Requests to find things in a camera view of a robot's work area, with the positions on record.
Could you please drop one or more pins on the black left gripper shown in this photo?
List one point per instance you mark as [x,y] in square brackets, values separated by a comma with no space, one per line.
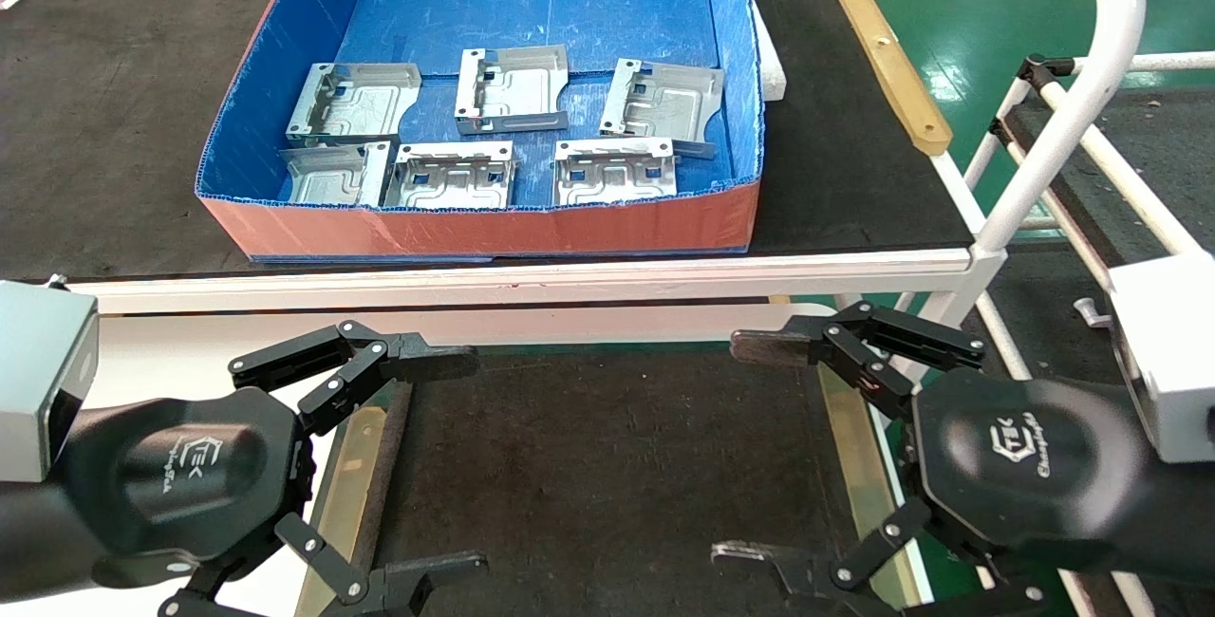
[190,475]

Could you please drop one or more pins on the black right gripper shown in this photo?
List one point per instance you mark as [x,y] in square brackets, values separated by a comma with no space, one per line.
[1025,465]

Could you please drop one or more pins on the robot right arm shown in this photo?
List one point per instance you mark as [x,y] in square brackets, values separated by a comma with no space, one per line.
[1186,522]

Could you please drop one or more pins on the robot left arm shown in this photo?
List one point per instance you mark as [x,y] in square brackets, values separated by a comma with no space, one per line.
[33,541]

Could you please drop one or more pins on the blue corrugated box orange outside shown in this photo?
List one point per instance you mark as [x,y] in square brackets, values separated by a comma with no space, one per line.
[475,233]

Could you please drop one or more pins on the worn wooden edge strip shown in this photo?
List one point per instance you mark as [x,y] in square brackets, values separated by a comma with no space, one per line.
[356,465]
[859,475]

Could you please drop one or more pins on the black lower shelf mat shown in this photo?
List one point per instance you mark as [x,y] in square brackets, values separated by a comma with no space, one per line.
[607,465]

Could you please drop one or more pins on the silver thumb screw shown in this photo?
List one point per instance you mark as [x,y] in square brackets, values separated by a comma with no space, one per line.
[1092,311]

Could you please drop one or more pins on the black pipe clamp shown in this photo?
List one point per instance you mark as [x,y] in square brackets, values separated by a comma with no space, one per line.
[1039,69]
[999,128]

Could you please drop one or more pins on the white foam block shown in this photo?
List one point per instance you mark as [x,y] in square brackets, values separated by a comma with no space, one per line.
[771,66]

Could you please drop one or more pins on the long yellow wooden strip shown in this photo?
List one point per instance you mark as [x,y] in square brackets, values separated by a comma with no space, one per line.
[887,62]

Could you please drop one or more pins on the large black table mat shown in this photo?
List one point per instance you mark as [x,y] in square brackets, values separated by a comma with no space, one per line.
[95,123]

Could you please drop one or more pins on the black mat on side rack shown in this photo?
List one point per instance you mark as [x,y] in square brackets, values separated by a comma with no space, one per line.
[1168,152]

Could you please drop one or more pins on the thick white curved tube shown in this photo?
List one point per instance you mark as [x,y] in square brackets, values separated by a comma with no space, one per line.
[1092,76]

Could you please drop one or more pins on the white metal table frame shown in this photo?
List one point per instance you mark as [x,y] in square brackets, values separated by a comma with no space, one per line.
[570,285]

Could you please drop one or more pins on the stamped metal bracket plate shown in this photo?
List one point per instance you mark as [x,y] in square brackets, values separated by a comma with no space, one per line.
[612,176]
[451,178]
[669,100]
[332,176]
[365,104]
[517,85]

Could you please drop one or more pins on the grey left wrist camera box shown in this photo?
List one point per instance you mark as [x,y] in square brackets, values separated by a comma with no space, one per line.
[43,380]

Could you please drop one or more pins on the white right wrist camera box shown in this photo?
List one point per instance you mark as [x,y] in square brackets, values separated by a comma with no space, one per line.
[1172,361]

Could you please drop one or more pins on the white pipe rack frame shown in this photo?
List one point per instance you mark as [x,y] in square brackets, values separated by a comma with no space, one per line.
[1120,171]

